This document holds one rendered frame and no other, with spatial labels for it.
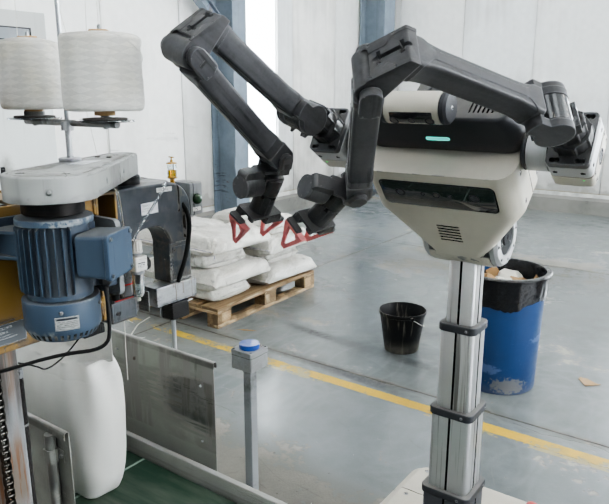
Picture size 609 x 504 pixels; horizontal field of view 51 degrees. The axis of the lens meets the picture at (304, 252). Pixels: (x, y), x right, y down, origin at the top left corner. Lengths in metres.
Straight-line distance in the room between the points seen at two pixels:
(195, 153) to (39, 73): 5.92
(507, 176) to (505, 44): 8.17
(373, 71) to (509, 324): 2.54
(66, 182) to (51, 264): 0.17
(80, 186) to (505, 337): 2.65
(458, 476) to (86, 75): 1.44
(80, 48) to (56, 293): 0.48
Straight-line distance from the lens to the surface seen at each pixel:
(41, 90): 1.59
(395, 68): 1.09
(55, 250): 1.32
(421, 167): 1.56
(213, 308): 4.45
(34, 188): 1.28
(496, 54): 9.65
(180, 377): 2.22
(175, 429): 2.34
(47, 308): 1.35
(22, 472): 1.73
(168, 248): 1.76
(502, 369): 3.61
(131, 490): 2.18
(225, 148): 7.64
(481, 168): 1.51
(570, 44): 9.37
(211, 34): 1.34
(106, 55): 1.37
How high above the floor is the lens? 1.57
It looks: 14 degrees down
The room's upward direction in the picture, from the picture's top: straight up
